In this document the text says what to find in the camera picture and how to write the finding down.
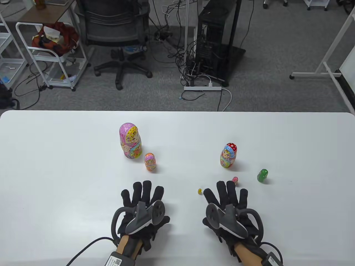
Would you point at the black metal stand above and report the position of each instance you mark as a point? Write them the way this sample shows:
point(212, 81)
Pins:
point(237, 55)

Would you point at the white paper sheet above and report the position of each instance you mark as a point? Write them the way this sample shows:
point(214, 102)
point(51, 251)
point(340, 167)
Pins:
point(51, 32)

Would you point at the person's left forearm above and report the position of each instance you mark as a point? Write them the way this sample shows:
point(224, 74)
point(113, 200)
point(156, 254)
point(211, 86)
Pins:
point(120, 246)

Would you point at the black wheeled base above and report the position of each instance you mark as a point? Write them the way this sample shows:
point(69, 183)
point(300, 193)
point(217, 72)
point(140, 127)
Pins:
point(348, 7)

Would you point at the person's right forearm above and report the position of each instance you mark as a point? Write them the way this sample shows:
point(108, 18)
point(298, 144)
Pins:
point(244, 257)

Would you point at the red blue Russian doll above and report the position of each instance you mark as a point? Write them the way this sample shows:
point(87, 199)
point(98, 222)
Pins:
point(228, 156)

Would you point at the white rolling cart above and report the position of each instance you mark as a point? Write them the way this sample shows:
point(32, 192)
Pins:
point(63, 57)

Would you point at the red orange fabric bag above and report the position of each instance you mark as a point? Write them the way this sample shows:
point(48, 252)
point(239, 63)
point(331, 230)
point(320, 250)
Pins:
point(66, 36)

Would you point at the brown patterned cup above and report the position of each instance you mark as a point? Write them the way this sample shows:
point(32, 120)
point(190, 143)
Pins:
point(40, 4)

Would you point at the grey hand controller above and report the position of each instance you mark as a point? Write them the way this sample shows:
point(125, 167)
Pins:
point(138, 221)
point(235, 224)

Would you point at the black computer tower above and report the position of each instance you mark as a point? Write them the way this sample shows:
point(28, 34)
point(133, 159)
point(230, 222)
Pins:
point(213, 33)

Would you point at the person's right hand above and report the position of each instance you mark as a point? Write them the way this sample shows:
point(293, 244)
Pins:
point(231, 194)

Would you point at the black backpack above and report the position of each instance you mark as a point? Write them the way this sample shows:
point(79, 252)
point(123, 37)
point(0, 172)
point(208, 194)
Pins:
point(5, 97)

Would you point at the white board panel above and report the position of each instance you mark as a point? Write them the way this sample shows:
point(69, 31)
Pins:
point(350, 66)

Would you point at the small orange Russian doll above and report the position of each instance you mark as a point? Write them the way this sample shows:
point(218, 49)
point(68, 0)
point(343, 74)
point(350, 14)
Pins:
point(150, 162)

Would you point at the white power strip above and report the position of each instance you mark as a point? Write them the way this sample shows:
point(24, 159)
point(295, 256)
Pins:
point(199, 88)

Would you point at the white metal frame stand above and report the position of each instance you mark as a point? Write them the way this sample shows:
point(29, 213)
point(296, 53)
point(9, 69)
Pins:
point(313, 74)

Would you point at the large pink Russian doll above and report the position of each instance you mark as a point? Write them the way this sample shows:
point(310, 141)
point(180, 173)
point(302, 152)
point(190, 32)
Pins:
point(130, 141)

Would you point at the tiny pink Russian doll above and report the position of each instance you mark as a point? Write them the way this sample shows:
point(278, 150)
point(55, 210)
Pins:
point(235, 180)

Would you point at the black office chair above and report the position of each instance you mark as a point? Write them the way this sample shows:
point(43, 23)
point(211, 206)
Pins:
point(116, 27)

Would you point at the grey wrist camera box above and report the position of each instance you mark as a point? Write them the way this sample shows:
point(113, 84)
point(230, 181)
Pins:
point(271, 260)
point(119, 260)

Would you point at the person's left hand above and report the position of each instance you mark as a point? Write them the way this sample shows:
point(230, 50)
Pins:
point(138, 194)

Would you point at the green Russian doll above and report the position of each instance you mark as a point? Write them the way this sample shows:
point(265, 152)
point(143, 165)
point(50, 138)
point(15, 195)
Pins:
point(262, 176)

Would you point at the black power brick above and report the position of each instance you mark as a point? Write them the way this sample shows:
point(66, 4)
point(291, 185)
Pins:
point(163, 35)

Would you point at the wooden side table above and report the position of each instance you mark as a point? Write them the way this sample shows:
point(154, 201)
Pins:
point(47, 15)

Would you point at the white metal pole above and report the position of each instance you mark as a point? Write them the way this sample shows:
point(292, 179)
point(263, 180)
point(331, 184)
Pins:
point(187, 41)

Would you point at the white shelf unit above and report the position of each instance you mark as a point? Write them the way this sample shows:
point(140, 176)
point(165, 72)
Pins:
point(14, 69)

